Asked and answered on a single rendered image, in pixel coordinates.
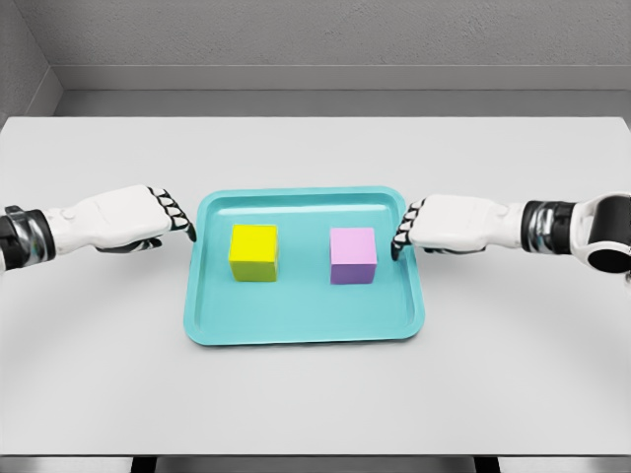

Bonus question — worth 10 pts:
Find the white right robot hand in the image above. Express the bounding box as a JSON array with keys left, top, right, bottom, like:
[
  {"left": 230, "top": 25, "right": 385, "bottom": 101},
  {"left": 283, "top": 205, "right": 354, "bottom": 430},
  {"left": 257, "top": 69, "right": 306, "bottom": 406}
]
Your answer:
[{"left": 390, "top": 193, "right": 500, "bottom": 261}]

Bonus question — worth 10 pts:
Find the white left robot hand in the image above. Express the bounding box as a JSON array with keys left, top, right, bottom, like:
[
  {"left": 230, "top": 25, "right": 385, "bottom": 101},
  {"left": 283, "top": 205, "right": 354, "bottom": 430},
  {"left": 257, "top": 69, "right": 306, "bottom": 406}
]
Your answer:
[{"left": 73, "top": 183, "right": 198, "bottom": 254}]

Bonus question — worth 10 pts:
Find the pink cube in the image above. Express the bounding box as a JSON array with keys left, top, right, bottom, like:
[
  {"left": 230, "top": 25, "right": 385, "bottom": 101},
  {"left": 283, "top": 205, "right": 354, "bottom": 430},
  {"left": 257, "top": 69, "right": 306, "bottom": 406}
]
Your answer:
[{"left": 328, "top": 227, "right": 379, "bottom": 287}]

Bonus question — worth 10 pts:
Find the yellow cube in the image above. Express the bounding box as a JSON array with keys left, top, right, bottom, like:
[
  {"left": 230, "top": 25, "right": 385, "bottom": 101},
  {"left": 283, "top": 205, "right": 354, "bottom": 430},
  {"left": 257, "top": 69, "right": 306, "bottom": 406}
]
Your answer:
[{"left": 228, "top": 224, "right": 280, "bottom": 284}]

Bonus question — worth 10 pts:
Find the teal plastic tray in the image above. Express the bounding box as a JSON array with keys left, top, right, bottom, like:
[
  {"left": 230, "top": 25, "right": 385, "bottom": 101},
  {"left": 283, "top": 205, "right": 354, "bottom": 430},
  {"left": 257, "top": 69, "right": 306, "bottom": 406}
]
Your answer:
[{"left": 182, "top": 185, "right": 427, "bottom": 346}]

